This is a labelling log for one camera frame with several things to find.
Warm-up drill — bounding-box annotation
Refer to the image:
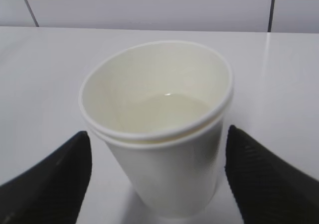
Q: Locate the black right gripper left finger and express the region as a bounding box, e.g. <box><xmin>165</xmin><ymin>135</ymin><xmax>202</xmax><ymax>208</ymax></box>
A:
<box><xmin>0</xmin><ymin>131</ymin><xmax>92</xmax><ymax>224</ymax></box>

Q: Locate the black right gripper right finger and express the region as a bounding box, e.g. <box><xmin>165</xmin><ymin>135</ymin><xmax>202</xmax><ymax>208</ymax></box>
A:
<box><xmin>225</xmin><ymin>125</ymin><xmax>319</xmax><ymax>224</ymax></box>

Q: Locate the white paper cup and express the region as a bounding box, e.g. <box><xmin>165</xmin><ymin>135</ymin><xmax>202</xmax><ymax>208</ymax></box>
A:
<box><xmin>79</xmin><ymin>40</ymin><xmax>234</xmax><ymax>218</ymax></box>

